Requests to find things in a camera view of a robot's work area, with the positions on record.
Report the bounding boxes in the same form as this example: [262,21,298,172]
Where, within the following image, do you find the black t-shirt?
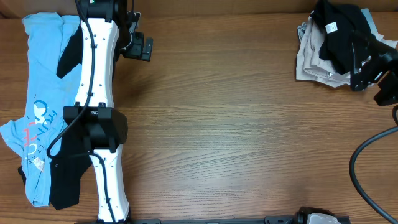
[310,0,374,74]

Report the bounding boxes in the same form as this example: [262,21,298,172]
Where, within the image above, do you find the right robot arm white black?
[349,30,397,224]

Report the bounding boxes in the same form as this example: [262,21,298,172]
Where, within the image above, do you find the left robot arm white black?
[63,0,153,223]

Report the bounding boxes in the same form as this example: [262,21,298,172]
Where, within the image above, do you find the pale blue folded cloth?
[361,8,384,40]

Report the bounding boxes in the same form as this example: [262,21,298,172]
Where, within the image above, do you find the beige folded shorts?
[295,15,398,88]

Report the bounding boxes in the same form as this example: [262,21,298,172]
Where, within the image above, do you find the light blue printed t-shirt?
[1,12,81,210]

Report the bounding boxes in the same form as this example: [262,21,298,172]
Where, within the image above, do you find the black garment with logo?
[19,27,91,196]

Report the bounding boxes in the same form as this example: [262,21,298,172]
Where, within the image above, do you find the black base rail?
[130,214,351,224]

